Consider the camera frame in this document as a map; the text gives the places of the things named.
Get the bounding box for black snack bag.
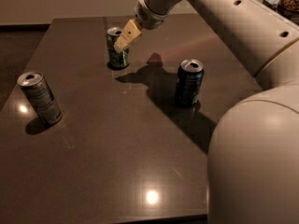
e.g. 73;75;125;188
263;0;278;10

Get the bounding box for green soda can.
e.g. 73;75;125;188
106;27;129;70

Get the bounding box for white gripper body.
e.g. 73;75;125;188
135;0;181;30

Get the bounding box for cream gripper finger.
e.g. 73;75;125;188
114;19;142;53

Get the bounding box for silver redbull can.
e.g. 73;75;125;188
17;71;63;126

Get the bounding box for dark blue soda can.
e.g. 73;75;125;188
175;59;204;106

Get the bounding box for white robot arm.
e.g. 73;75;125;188
115;0;299;224

